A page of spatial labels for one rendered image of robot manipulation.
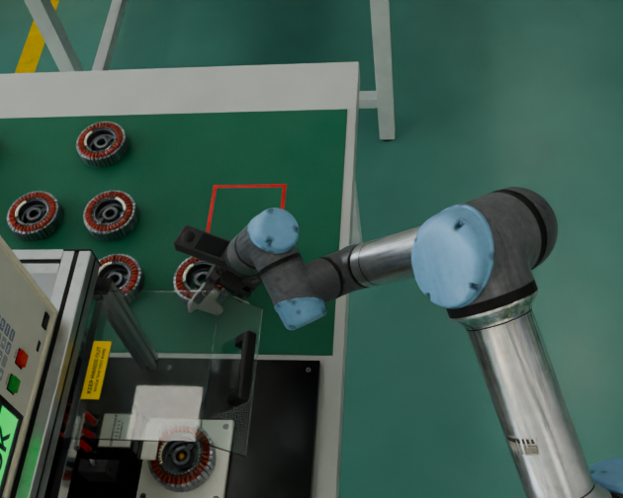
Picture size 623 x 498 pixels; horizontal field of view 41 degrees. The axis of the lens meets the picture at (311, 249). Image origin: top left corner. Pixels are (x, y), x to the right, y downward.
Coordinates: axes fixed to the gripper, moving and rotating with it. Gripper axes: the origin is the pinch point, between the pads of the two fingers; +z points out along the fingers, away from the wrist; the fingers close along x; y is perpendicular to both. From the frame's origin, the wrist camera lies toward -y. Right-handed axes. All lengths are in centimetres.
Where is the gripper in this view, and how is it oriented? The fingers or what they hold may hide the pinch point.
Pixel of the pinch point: (202, 281)
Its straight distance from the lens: 164.0
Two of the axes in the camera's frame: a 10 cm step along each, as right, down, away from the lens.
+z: -4.1, 3.1, 8.6
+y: 8.3, 5.2, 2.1
